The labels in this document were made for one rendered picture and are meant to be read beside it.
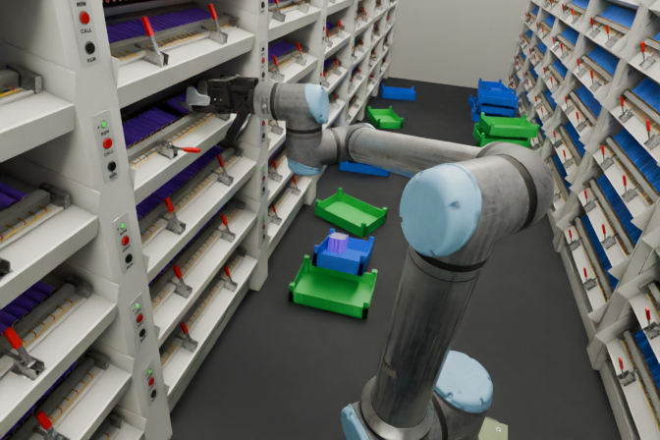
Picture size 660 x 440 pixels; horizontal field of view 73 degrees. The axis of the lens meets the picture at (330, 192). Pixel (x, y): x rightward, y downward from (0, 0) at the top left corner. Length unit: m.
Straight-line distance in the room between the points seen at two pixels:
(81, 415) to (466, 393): 0.78
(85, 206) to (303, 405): 0.89
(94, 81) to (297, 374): 1.06
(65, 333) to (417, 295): 0.62
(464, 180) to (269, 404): 1.04
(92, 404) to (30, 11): 0.73
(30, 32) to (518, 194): 0.72
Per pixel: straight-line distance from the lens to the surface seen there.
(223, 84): 1.12
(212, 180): 1.36
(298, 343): 1.62
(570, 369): 1.81
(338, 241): 1.94
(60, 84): 0.80
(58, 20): 0.77
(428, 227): 0.60
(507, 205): 0.62
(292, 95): 1.06
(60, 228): 0.85
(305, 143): 1.08
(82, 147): 0.82
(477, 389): 1.11
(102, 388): 1.11
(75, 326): 0.96
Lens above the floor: 1.19
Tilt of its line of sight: 29 degrees down
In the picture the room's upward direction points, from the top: 4 degrees clockwise
